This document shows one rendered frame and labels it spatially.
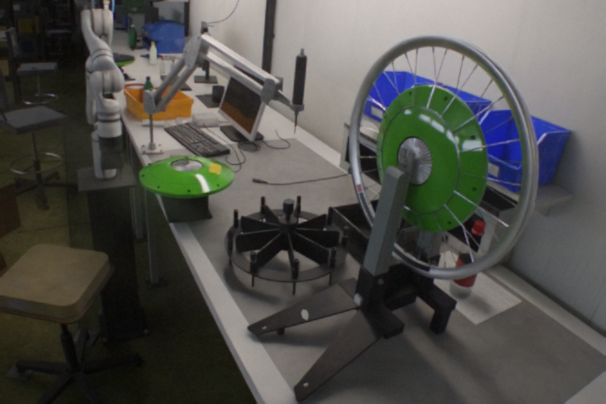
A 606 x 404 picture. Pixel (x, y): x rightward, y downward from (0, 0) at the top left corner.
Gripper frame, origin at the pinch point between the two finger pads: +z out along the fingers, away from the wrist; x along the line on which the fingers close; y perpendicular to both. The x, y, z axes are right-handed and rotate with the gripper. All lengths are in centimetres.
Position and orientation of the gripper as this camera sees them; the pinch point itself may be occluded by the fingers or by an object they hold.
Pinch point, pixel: (113, 181)
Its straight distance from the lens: 161.4
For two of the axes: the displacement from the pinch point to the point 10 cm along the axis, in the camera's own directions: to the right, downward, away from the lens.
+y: 4.4, 4.0, -8.0
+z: -0.9, 9.1, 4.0
